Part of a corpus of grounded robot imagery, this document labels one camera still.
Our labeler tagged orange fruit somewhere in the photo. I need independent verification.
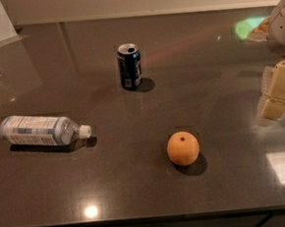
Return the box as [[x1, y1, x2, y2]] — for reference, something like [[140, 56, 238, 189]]
[[167, 131, 200, 167]]

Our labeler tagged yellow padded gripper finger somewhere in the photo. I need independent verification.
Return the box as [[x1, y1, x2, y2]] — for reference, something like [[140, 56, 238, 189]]
[[256, 59, 285, 123]]

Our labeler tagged dark blue soda can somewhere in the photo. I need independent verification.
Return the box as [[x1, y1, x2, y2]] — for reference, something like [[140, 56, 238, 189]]
[[117, 43, 142, 90]]

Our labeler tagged clear plastic water bottle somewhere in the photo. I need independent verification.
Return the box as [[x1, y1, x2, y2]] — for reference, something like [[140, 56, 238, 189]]
[[0, 115, 91, 146]]

